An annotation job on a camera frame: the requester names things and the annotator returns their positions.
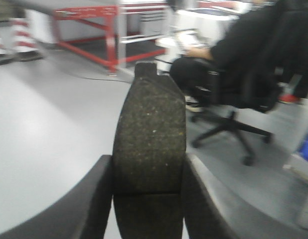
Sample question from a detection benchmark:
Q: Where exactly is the black office chair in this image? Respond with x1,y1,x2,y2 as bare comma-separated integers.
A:
190,9,284,166

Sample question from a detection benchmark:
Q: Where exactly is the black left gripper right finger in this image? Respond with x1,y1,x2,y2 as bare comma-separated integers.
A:
182,153,308,239

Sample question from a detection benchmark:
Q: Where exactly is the red white traffic cone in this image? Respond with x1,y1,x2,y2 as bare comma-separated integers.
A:
9,17,43,62

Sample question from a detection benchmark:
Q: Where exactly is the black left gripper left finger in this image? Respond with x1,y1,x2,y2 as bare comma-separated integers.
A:
0,155,112,239

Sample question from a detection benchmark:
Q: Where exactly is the red metal table frame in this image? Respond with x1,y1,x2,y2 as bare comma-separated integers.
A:
52,0,169,74

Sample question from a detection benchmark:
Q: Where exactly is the dark brake pad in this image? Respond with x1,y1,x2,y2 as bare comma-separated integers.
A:
113,61,186,239

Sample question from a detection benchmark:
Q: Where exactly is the seated person in black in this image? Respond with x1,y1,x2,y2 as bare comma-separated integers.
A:
170,0,308,113

